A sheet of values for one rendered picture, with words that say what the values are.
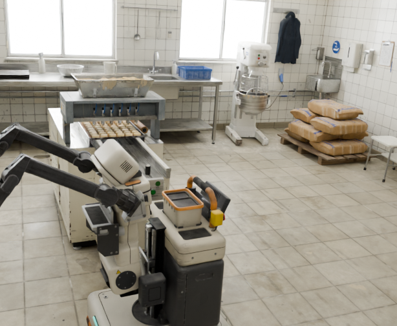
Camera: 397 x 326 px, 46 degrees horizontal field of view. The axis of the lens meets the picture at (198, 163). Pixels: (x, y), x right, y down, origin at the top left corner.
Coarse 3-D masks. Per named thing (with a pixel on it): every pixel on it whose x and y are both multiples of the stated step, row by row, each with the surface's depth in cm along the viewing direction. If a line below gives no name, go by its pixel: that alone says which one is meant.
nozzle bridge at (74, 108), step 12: (60, 96) 346; (72, 96) 335; (156, 96) 355; (60, 108) 351; (72, 108) 324; (84, 108) 335; (96, 108) 339; (108, 108) 342; (132, 108) 349; (144, 108) 353; (156, 108) 353; (72, 120) 326; (84, 120) 333; (96, 120) 336; (108, 120) 340; (156, 120) 362; (156, 132) 365
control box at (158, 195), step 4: (148, 180) 283; (152, 180) 284; (156, 180) 286; (160, 180) 287; (152, 184) 285; (160, 184) 287; (152, 188) 286; (156, 188) 287; (160, 188) 288; (156, 192) 288; (160, 192) 289; (152, 196) 288; (156, 196) 289; (160, 196) 290; (152, 200) 289; (156, 200) 290
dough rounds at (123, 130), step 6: (84, 126) 366; (90, 126) 360; (96, 126) 361; (102, 126) 366; (108, 126) 363; (114, 126) 364; (120, 126) 366; (126, 126) 369; (132, 126) 369; (90, 132) 346; (96, 132) 353; (102, 132) 347; (108, 132) 348; (114, 132) 354; (120, 132) 350; (126, 132) 351; (132, 132) 354; (138, 132) 360
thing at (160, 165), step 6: (132, 138) 356; (138, 138) 344; (138, 144) 340; (144, 144) 332; (144, 150) 327; (150, 150) 320; (150, 156) 315; (156, 156) 309; (156, 162) 303; (162, 162) 297; (156, 168) 304; (162, 168) 292; (168, 168) 285; (162, 174) 293; (168, 174) 287
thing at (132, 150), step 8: (128, 152) 332; (136, 152) 333; (136, 160) 316; (144, 160) 317; (144, 168) 302; (152, 168) 303; (96, 176) 337; (144, 176) 289; (152, 176) 290; (160, 176) 291; (168, 184) 293; (96, 200) 344; (144, 224) 296; (144, 232) 298; (96, 240) 357; (144, 240) 300; (144, 248) 302
